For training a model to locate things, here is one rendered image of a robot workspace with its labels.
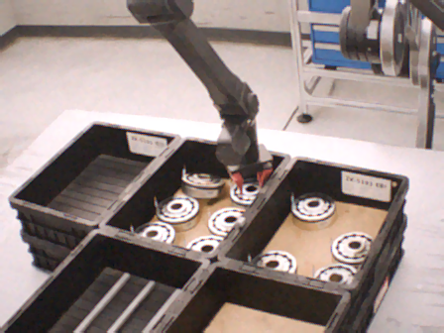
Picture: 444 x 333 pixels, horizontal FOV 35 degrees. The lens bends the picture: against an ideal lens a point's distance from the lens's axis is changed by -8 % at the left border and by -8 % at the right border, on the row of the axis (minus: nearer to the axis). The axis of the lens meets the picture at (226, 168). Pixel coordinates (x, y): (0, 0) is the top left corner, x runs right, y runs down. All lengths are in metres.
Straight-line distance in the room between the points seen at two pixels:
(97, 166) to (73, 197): 0.15
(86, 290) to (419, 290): 0.77
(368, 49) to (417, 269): 0.56
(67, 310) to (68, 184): 0.50
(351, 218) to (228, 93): 0.42
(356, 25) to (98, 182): 0.79
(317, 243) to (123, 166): 0.63
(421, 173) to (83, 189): 0.94
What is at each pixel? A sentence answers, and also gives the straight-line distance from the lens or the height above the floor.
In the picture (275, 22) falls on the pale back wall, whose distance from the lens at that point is 4.55.
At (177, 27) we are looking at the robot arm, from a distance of 1.37.
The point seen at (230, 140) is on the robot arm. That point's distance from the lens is 1.58.
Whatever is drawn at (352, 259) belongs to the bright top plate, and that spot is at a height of 0.86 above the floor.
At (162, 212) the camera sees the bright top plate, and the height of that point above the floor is 0.86.
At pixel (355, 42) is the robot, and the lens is 1.83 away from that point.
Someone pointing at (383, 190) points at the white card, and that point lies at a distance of 1.71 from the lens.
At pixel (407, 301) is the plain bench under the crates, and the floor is 0.70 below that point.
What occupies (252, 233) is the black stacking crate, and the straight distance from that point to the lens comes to 1.59.
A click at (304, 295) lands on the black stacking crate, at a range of 1.42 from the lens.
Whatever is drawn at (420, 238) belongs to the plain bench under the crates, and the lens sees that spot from 1.87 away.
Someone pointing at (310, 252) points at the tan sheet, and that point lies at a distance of 1.63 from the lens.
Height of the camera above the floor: 1.89
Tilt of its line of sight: 33 degrees down
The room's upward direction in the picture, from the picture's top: 8 degrees counter-clockwise
